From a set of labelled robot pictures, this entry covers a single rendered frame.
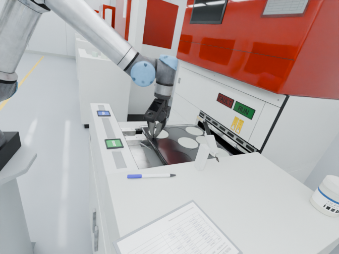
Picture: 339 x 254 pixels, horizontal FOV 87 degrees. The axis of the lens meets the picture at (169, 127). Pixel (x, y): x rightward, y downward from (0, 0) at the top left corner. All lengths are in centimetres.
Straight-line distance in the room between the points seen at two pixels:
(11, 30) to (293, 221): 97
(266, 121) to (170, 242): 60
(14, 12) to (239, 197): 85
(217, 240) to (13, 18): 82
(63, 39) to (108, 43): 796
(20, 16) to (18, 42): 8
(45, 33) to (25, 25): 778
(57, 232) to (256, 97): 150
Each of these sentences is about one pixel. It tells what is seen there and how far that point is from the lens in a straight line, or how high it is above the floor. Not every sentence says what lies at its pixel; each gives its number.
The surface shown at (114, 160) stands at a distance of 58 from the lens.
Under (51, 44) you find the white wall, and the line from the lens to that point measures 857.
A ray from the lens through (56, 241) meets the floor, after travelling 159.
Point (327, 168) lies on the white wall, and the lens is 237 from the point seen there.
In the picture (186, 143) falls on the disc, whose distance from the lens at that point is 85.
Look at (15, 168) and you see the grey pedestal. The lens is 83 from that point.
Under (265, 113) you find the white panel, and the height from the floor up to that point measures 113.
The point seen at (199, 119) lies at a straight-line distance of 112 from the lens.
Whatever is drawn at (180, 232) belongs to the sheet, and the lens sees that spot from 43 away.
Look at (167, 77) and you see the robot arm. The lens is 72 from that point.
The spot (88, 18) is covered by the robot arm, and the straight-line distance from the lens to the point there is 58.
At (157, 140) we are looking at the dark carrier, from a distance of 82.
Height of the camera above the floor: 131
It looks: 25 degrees down
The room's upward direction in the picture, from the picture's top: 12 degrees clockwise
